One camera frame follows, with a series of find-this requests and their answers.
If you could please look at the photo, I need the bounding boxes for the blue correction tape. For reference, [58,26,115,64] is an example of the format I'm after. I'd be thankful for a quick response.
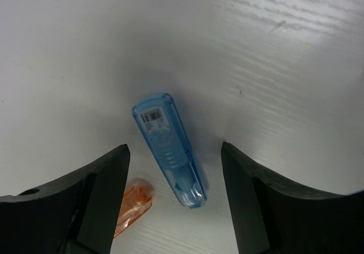
[132,93,207,208]

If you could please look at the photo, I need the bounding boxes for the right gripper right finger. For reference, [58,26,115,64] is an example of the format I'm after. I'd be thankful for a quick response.
[221,142,363,253]

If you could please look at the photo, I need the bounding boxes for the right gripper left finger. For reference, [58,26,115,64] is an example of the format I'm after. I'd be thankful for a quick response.
[1,144,130,253]

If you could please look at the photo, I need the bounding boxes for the orange correction tape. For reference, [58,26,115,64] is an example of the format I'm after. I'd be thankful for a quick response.
[113,177,155,239]

